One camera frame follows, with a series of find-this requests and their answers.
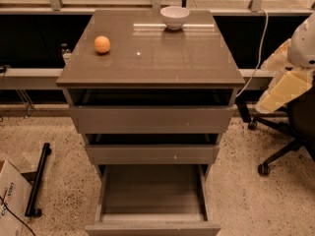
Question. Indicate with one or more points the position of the yellow foam-padded end effector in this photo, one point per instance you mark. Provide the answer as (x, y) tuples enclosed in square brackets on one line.
[(302, 49)]

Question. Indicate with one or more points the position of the grey bottom drawer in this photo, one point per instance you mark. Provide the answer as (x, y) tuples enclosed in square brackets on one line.
[(153, 200)]

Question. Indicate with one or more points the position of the grey drawer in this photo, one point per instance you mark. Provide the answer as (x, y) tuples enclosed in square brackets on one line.
[(151, 110), (153, 149), (153, 200)]

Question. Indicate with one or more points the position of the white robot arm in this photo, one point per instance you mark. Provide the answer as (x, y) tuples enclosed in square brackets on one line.
[(294, 63)]

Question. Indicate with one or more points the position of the grey drawer cabinet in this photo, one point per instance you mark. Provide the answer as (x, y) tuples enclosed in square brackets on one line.
[(145, 54)]

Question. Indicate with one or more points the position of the grey middle drawer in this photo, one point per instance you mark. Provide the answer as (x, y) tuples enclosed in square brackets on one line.
[(153, 149)]

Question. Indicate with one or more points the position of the grey top drawer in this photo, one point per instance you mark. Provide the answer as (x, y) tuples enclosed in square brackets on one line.
[(151, 110)]

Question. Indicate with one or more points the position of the black office chair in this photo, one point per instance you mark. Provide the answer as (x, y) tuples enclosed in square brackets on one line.
[(300, 126)]

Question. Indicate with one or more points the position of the white bowl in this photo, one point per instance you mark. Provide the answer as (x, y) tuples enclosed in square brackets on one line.
[(174, 17)]

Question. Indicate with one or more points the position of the orange ball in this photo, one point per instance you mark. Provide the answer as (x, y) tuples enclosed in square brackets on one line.
[(102, 44)]

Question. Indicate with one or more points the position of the black metal stand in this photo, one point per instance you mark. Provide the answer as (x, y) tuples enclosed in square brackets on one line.
[(34, 178)]

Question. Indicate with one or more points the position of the cardboard box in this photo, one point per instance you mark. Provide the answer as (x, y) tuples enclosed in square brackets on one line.
[(14, 196)]

